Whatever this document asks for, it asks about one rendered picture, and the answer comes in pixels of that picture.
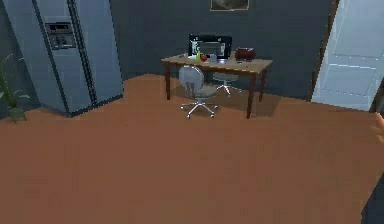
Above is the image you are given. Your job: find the white room door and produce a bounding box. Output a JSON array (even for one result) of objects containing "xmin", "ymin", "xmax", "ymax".
[{"xmin": 310, "ymin": 0, "xmax": 384, "ymax": 112}]

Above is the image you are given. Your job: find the dark red toaster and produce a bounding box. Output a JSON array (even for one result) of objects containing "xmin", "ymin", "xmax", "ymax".
[{"xmin": 234, "ymin": 47, "xmax": 257, "ymax": 62}]

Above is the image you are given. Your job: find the black microwave oven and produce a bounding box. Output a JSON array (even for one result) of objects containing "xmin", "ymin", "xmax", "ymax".
[{"xmin": 187, "ymin": 33, "xmax": 233, "ymax": 61}]

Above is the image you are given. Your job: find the grey double-door fridge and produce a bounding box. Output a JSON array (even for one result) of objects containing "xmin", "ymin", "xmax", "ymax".
[{"xmin": 2, "ymin": 0, "xmax": 125, "ymax": 118}]

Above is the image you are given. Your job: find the brown wooden table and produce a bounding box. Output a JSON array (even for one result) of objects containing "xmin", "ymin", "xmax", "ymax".
[{"xmin": 160, "ymin": 52, "xmax": 274, "ymax": 120}]

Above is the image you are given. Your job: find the grey swivel chair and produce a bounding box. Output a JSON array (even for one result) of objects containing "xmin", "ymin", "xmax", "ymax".
[{"xmin": 178, "ymin": 64, "xmax": 219, "ymax": 120}]

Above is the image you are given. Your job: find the grey swivel stool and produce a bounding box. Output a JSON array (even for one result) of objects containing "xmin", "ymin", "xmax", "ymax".
[{"xmin": 212, "ymin": 72, "xmax": 242, "ymax": 98}]

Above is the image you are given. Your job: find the framed wall picture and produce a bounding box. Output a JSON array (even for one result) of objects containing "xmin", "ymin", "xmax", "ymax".
[{"xmin": 209, "ymin": 0, "xmax": 250, "ymax": 12}]

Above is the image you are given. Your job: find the green house plant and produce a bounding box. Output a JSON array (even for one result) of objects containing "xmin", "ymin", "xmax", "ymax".
[{"xmin": 0, "ymin": 54, "xmax": 31, "ymax": 124}]

